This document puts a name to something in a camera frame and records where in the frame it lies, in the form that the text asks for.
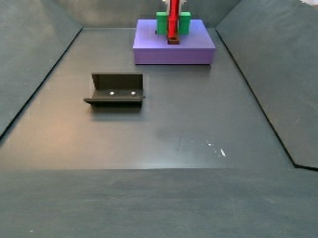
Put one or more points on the red peg object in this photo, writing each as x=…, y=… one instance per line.
x=172, y=17

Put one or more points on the purple board base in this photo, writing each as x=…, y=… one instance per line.
x=152, y=50

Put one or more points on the brown block with hole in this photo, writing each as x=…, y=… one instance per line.
x=174, y=40

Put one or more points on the green right block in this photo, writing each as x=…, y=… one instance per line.
x=184, y=17

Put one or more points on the green block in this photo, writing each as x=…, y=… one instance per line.
x=162, y=23
x=184, y=17

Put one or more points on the green left block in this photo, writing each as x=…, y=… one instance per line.
x=162, y=23

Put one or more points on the black angle bracket holder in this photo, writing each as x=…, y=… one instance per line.
x=116, y=88

